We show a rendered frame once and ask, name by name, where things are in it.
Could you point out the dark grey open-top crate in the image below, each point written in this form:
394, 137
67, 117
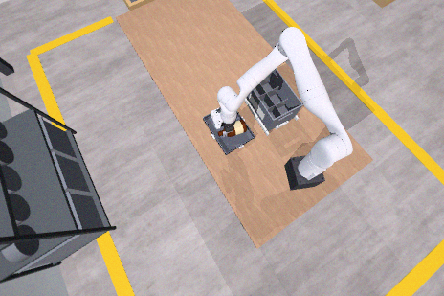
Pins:
274, 101

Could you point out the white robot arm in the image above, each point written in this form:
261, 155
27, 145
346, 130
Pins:
292, 45

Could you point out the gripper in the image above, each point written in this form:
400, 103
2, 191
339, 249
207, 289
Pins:
219, 121

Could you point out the brown bottle with cream label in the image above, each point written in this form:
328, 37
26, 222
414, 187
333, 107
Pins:
239, 127

